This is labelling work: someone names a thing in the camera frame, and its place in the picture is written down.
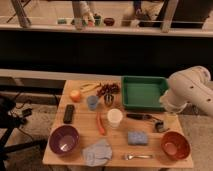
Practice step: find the black eraser block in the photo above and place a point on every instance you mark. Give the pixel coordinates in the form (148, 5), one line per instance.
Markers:
(69, 110)

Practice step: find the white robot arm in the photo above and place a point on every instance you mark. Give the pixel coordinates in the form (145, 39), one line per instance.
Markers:
(189, 85)

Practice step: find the bunch of dark grapes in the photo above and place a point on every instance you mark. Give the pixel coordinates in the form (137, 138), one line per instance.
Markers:
(108, 89)

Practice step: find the small metal cup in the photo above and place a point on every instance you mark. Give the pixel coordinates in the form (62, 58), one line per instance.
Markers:
(108, 99)

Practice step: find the yellow banana peel toy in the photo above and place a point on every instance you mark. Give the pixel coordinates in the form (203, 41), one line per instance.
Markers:
(89, 87)

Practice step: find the blue plastic cup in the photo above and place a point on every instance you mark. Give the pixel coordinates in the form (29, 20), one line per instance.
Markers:
(92, 102)

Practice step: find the white paper cup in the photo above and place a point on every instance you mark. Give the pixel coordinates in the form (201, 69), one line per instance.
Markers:
(114, 117)

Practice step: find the green plastic tray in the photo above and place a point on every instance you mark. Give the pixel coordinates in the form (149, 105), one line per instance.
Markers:
(143, 92)

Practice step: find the orange fruit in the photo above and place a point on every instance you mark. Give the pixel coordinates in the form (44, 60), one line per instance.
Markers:
(75, 95)

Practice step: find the wooden table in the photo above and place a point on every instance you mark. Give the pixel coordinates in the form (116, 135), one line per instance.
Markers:
(85, 122)

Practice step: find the blue sponge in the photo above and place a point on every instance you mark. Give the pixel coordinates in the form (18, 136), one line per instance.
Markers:
(137, 138)

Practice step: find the small black clip object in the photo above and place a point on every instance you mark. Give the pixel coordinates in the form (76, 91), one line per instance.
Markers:
(159, 127)

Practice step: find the grey cloth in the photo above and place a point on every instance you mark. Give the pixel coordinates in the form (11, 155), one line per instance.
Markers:
(97, 154)

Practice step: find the purple bowl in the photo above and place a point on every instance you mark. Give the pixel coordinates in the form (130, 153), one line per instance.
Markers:
(64, 140)

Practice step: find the silver fork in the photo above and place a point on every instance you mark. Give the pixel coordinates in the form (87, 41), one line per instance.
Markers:
(130, 156)

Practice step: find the red-orange bowl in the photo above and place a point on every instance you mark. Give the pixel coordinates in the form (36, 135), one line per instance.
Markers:
(175, 146)

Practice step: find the black handled tool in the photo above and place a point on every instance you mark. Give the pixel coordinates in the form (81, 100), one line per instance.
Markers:
(139, 116)

